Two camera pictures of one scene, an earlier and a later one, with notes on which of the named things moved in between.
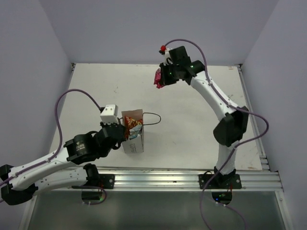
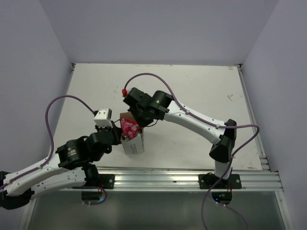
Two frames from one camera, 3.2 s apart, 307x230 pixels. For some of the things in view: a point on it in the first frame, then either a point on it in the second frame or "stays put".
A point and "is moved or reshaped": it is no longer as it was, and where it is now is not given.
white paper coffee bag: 135,144 stays put
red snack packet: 130,122 is moved or reshaped
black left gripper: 123,138 stays put
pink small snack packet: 157,78 -> 129,127
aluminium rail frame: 262,179 stays put
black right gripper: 166,81 -> 142,123
